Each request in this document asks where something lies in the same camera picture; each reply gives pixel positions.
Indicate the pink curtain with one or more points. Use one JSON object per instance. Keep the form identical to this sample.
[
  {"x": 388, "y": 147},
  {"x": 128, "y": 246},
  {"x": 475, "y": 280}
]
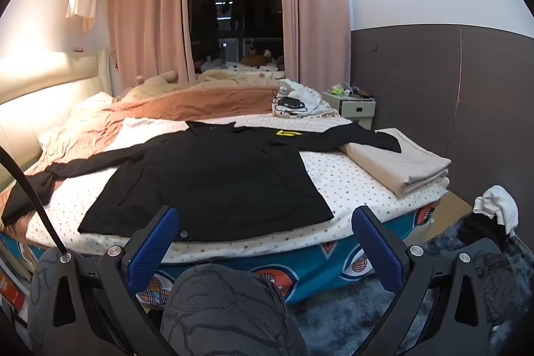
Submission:
[
  {"x": 146, "y": 5},
  {"x": 321, "y": 5}
]

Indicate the grey shaggy rug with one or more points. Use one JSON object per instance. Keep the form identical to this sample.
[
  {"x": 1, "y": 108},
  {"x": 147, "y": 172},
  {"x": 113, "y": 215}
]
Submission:
[{"x": 333, "y": 322}]

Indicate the white cloth pile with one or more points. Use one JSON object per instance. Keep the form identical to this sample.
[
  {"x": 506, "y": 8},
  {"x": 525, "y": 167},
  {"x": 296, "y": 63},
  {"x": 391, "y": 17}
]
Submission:
[{"x": 311, "y": 93}]

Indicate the black charger device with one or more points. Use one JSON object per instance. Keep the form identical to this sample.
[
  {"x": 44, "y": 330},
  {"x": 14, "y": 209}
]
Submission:
[{"x": 292, "y": 103}]

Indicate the person's leg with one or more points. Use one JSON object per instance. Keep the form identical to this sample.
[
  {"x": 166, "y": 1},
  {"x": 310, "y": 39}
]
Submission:
[
  {"x": 41, "y": 281},
  {"x": 233, "y": 310}
]

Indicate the person's left leg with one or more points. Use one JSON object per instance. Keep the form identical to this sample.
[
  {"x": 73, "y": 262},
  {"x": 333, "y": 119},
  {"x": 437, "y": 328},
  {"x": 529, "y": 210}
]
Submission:
[{"x": 41, "y": 281}]

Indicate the cream padded headboard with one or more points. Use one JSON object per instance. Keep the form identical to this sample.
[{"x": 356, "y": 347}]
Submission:
[{"x": 37, "y": 85}]

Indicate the white crumpled cloth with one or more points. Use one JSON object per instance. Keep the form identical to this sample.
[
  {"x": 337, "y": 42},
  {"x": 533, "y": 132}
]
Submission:
[{"x": 498, "y": 203}]

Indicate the white nightstand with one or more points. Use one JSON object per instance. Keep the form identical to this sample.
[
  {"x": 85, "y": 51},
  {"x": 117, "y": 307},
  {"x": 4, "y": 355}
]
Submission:
[{"x": 354, "y": 110}]

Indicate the beige duvet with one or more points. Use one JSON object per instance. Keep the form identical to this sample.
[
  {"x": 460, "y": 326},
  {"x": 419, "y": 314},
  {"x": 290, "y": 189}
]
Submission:
[{"x": 225, "y": 78}]

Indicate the green yellow object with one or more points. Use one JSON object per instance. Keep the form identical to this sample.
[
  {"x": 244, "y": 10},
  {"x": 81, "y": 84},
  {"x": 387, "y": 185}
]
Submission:
[{"x": 337, "y": 91}]

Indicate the beige folded cloth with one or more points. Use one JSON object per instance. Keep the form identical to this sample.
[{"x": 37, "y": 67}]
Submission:
[{"x": 400, "y": 166}]

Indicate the black jacket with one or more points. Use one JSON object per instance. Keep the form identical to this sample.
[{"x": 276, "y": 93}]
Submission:
[{"x": 208, "y": 181}]

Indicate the brown plush toy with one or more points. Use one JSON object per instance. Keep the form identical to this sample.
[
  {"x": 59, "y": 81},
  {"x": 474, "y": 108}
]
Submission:
[{"x": 254, "y": 58}]

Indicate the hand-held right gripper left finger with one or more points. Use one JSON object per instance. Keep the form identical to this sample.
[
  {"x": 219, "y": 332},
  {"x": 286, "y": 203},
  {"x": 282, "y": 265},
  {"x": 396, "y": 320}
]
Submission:
[{"x": 155, "y": 245}]

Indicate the red box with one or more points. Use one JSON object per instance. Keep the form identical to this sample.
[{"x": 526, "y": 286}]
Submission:
[{"x": 10, "y": 289}]

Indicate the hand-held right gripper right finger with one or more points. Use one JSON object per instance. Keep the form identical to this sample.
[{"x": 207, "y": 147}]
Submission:
[{"x": 375, "y": 247}]

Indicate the white dotted blanket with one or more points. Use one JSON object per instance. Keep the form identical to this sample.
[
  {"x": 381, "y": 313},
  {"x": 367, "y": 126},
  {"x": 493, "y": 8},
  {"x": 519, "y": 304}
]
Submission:
[{"x": 346, "y": 181}]

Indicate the beige plush toy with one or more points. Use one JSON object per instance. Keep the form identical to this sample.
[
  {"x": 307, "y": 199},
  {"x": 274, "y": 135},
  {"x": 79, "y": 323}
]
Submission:
[{"x": 160, "y": 77}]

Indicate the person's right leg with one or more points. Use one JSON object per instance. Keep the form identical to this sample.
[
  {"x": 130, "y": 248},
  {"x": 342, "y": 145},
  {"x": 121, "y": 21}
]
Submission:
[{"x": 233, "y": 310}]

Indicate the orange quilt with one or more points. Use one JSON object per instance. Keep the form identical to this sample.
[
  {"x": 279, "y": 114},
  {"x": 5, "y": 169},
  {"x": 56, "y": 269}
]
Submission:
[{"x": 175, "y": 105}]

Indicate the white pillow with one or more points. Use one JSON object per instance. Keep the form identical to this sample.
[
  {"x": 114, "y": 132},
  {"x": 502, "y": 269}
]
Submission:
[{"x": 83, "y": 105}]

